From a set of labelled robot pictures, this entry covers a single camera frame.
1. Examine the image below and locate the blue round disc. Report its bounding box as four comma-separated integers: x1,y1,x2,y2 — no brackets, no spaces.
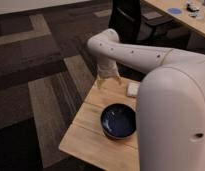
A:
167,8,182,14

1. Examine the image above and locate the wooden desk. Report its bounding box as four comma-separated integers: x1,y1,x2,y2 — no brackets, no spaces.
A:
143,0,205,38

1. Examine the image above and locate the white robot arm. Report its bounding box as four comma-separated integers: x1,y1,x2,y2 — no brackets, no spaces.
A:
87,29,205,171

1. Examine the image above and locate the small wooden table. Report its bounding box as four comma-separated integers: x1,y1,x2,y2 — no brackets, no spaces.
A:
59,78,140,171

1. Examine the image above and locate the small clutter on desk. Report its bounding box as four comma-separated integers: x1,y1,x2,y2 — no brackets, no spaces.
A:
186,0,205,20

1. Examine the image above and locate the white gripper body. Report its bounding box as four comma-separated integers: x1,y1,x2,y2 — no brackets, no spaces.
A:
97,60,119,79

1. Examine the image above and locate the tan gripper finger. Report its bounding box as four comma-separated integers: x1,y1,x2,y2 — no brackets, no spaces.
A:
114,76,122,85
96,76,105,89

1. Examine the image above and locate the white sponge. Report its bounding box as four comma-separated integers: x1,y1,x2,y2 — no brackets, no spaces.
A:
126,82,139,98

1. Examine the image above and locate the black office chair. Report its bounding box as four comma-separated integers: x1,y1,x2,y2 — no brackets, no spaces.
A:
108,0,172,44

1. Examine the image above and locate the dark blue ceramic bowl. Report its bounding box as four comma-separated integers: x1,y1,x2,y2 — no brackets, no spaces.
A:
100,103,136,140

